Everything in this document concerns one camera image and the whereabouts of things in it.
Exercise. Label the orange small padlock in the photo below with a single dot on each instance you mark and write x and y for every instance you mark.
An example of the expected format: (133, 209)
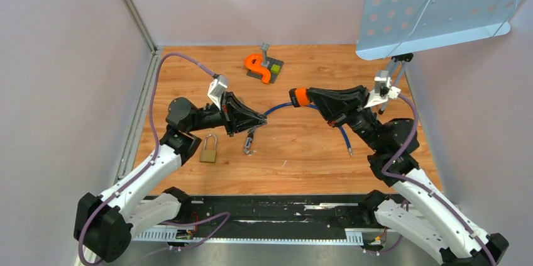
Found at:
(298, 97)

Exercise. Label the small brass padlock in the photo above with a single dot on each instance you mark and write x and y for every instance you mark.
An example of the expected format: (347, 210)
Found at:
(209, 150)

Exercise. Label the orange S-shaped toy base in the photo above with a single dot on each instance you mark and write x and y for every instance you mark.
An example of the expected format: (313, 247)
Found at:
(263, 67)

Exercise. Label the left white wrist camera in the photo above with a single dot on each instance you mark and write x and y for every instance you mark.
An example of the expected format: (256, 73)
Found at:
(217, 88)

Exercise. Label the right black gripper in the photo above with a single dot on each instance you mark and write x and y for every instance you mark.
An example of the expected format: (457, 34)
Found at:
(337, 105)

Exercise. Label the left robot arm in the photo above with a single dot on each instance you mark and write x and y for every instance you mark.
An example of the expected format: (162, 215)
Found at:
(106, 223)

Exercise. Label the blue cable lock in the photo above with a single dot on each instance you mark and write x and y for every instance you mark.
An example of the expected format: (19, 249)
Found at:
(251, 133)

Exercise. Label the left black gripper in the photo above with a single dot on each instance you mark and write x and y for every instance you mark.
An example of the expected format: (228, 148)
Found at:
(237, 117)

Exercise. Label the perforated metal music stand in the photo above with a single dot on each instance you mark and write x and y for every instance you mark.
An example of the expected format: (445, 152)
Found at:
(468, 54)

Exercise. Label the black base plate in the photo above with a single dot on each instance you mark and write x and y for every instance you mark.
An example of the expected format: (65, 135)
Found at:
(275, 219)

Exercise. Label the cable lock silver keys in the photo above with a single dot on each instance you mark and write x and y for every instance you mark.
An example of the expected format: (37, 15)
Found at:
(249, 152)

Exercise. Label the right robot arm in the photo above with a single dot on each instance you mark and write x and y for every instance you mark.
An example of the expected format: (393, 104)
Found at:
(440, 229)

